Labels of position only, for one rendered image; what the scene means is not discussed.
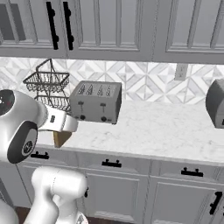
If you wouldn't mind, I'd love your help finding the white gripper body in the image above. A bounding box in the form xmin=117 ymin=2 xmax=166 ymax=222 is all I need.
xmin=59 ymin=112 xmax=80 ymax=134

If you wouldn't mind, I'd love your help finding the grey four-slot toaster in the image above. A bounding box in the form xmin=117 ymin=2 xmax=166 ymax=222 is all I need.
xmin=69 ymin=80 xmax=123 ymax=126

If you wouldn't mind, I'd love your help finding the tan wooden block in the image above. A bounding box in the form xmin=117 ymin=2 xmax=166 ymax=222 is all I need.
xmin=52 ymin=130 xmax=74 ymax=149

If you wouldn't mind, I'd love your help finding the grey drawer front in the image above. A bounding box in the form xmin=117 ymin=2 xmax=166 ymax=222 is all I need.
xmin=150 ymin=158 xmax=224 ymax=184
xmin=17 ymin=145 xmax=79 ymax=170
xmin=76 ymin=150 xmax=152 ymax=177

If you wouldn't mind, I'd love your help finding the grey base cupboard door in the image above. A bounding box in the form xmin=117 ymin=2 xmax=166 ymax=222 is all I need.
xmin=76 ymin=170 xmax=151 ymax=224
xmin=17 ymin=164 xmax=39 ymax=208
xmin=144 ymin=176 xmax=224 ymax=224

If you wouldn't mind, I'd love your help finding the grey rounded appliance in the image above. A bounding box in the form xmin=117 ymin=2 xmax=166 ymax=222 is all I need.
xmin=205 ymin=78 xmax=224 ymax=130

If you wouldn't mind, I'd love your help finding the black drawer handle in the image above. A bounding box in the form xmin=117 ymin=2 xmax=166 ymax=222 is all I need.
xmin=180 ymin=166 xmax=205 ymax=178
xmin=101 ymin=158 xmax=123 ymax=169
xmin=30 ymin=150 xmax=50 ymax=160

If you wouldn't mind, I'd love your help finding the black wire basket stand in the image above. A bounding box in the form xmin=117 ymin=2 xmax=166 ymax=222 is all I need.
xmin=22 ymin=58 xmax=73 ymax=114

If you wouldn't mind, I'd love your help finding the black wall cupboard handle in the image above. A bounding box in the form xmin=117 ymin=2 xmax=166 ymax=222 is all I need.
xmin=62 ymin=1 xmax=75 ymax=52
xmin=45 ymin=1 xmax=60 ymax=51

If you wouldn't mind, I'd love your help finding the grey glass-fronted wall cupboard door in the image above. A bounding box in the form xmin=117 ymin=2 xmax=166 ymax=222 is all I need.
xmin=0 ymin=0 xmax=67 ymax=59

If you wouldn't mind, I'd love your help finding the white wall socket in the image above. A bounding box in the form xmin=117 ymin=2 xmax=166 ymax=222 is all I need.
xmin=174 ymin=63 xmax=189 ymax=81

